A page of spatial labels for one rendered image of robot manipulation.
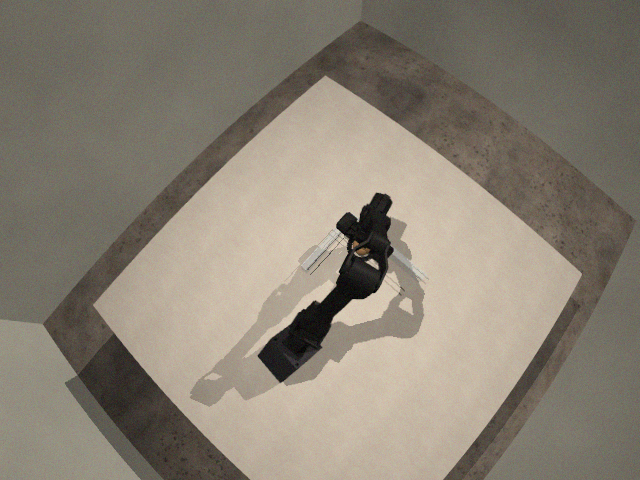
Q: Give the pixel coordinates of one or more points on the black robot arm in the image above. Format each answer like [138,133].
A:
[357,279]

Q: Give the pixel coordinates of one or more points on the tan ball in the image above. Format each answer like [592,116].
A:
[362,251]

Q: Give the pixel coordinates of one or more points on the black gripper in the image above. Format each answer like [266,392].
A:
[347,226]

